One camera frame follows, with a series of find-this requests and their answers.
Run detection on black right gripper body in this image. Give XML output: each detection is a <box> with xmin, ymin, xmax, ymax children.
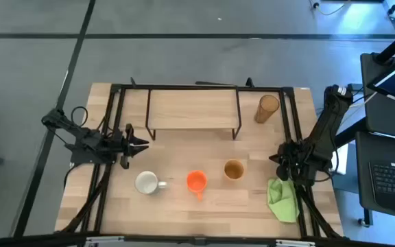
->
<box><xmin>278</xmin><ymin>141</ymin><xmax>308</xmax><ymax>183</ymax></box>

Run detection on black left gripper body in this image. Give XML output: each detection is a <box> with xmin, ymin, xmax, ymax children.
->
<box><xmin>114</xmin><ymin>123</ymin><xmax>135</xmax><ymax>169</ymax></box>

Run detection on teal ribbed mug white handle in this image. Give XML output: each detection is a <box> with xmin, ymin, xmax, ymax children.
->
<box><xmin>134</xmin><ymin>170</ymin><xmax>168</xmax><ymax>196</ymax></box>

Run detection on yellow-orange plastic cup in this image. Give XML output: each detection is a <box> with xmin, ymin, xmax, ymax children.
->
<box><xmin>224</xmin><ymin>159</ymin><xmax>245</xmax><ymax>181</ymax></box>

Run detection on tall amber plastic tumbler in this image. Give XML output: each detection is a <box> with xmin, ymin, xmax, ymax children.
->
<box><xmin>254</xmin><ymin>95</ymin><xmax>280</xmax><ymax>124</ymax></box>

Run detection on orange plastic mug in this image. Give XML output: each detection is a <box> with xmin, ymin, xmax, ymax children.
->
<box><xmin>186</xmin><ymin>170</ymin><xmax>208</xmax><ymax>202</ymax></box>

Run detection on green microfibre cloth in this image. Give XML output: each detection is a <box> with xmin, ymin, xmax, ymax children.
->
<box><xmin>267</xmin><ymin>177</ymin><xmax>300</xmax><ymax>224</ymax></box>

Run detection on black computer cart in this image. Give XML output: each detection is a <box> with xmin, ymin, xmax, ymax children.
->
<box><xmin>355</xmin><ymin>51</ymin><xmax>395</xmax><ymax>227</ymax></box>

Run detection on wooden shelf black wire legs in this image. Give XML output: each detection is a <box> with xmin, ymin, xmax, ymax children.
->
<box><xmin>145</xmin><ymin>87</ymin><xmax>243</xmax><ymax>141</ymax></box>

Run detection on black metal table frame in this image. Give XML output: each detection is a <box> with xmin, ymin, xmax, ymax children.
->
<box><xmin>55</xmin><ymin>77</ymin><xmax>344</xmax><ymax>241</ymax></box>

